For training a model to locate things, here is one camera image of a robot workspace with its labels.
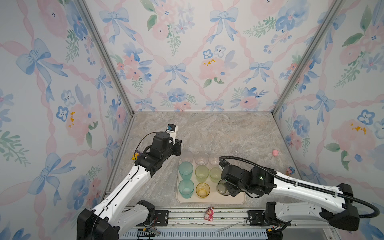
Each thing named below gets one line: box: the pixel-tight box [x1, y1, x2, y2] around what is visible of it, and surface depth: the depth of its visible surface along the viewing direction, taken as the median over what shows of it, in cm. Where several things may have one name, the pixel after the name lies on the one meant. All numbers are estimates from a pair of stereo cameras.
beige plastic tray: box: [176, 159, 246, 204], surface depth 81 cm
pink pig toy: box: [272, 149, 280, 157], surface depth 98 cm
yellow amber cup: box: [196, 182, 211, 198], surface depth 81 cm
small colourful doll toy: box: [286, 166, 296, 176], surface depth 87 cm
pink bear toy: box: [204, 207, 215, 222], surface depth 75 cm
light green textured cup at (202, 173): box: [195, 165, 210, 183], surface depth 84 cm
